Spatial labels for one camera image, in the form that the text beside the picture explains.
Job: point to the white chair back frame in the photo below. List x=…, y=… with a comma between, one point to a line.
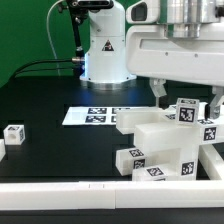
x=156, y=130

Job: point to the white fence piece left edge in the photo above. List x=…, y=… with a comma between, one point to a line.
x=2, y=149

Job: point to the small white cube block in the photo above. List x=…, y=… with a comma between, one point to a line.
x=14, y=134

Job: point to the white chair seat block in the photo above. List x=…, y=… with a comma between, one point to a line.
x=182, y=163

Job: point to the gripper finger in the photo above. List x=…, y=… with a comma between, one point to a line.
x=212, y=109
x=158, y=89

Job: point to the white right fence bar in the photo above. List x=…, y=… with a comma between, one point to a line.
x=212, y=162

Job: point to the flat white tagged plate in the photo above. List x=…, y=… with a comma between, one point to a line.
x=91, y=115

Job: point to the white front fence bar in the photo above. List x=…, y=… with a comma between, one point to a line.
x=111, y=195

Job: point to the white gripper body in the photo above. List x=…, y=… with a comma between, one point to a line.
x=181, y=40

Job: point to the white fence bar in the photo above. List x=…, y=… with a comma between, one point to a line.
x=212, y=162
x=111, y=195

